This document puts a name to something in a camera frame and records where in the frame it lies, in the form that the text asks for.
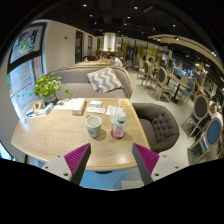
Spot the colourful wall poster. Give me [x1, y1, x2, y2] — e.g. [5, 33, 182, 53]
[10, 25, 44, 63]

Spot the beige dining chair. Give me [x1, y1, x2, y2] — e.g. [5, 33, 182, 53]
[154, 66, 174, 100]

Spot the yellow QR code card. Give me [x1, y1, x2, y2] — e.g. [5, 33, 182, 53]
[119, 99, 130, 106]

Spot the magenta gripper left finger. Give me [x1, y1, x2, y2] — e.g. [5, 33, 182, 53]
[42, 143, 91, 185]

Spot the red round coaster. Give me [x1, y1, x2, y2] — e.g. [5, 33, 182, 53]
[110, 129, 125, 140]

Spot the clear plastic cup with straw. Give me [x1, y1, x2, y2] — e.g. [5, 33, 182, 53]
[108, 103, 122, 124]

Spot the small white blue packet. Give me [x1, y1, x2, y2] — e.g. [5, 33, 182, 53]
[90, 100, 102, 107]

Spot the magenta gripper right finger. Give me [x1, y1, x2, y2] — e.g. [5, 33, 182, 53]
[132, 143, 181, 185]

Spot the green potted plant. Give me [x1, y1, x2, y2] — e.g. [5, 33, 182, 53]
[33, 74, 63, 104]

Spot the white ceramic mug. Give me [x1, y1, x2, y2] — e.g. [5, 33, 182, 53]
[86, 116, 102, 138]

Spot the grey tufted armchair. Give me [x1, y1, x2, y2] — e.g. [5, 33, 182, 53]
[133, 103, 180, 154]

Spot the white tissue box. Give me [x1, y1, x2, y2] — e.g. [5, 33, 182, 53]
[65, 98, 86, 115]

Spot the blue backed wooden chair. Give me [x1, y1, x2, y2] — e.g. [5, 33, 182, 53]
[187, 117, 222, 165]

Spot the grey backed wooden chair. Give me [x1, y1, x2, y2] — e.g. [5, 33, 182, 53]
[182, 94, 209, 137]

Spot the white paper sheet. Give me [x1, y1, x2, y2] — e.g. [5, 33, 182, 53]
[86, 106, 106, 114]

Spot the grey chevron cushion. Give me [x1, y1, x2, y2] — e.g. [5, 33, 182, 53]
[87, 67, 123, 93]

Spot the person in white shirt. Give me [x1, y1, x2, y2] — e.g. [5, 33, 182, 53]
[109, 53, 123, 67]

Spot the grey upholstered sofa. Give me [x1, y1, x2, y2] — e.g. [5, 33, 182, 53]
[48, 66, 133, 99]

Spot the wooden dining table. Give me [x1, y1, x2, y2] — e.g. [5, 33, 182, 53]
[11, 103, 150, 171]

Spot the white round pillar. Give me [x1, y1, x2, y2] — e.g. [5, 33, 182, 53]
[103, 32, 116, 51]

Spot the clear plastic water bottle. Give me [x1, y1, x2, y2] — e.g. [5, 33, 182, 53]
[113, 111, 126, 137]

